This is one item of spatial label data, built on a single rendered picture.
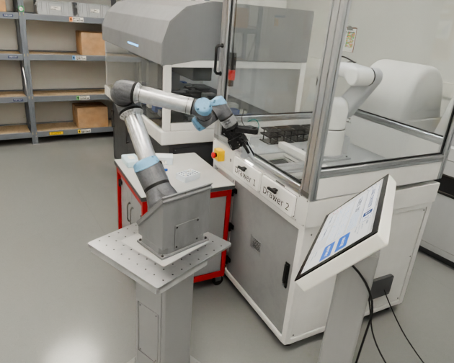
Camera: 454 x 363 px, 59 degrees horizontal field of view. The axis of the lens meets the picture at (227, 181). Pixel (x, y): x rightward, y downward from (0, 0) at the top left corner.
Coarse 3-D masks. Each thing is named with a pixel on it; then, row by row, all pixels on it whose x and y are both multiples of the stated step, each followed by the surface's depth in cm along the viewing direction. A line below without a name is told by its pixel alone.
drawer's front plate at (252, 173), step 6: (234, 156) 242; (234, 162) 243; (240, 162) 237; (234, 168) 244; (252, 168) 226; (246, 174) 231; (252, 174) 226; (258, 174) 220; (246, 180) 232; (252, 180) 226; (258, 180) 221; (252, 186) 227; (258, 186) 222
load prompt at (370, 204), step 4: (376, 188) 148; (368, 192) 151; (372, 192) 148; (376, 192) 143; (368, 196) 147; (372, 196) 144; (376, 196) 140; (368, 200) 142; (372, 200) 139; (368, 204) 138; (372, 204) 135; (364, 208) 138; (368, 208) 134; (372, 208) 131; (364, 212) 133; (368, 212) 130; (372, 212) 127; (364, 216) 130; (368, 216) 127; (360, 220) 129; (364, 220) 126
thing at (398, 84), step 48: (384, 0) 165; (432, 0) 177; (384, 48) 175; (432, 48) 189; (336, 96) 172; (384, 96) 186; (432, 96) 202; (336, 144) 183; (384, 144) 199; (432, 144) 217
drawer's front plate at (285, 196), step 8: (264, 176) 215; (264, 184) 216; (272, 184) 209; (264, 192) 216; (280, 192) 203; (288, 192) 198; (272, 200) 211; (280, 200) 204; (288, 200) 198; (280, 208) 205; (288, 208) 199
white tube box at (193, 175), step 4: (180, 172) 246; (184, 172) 247; (192, 172) 249; (196, 172) 249; (176, 176) 245; (180, 176) 243; (184, 176) 240; (188, 176) 242; (192, 176) 245; (196, 176) 247; (180, 180) 244; (184, 180) 241; (188, 180) 243; (192, 180) 246
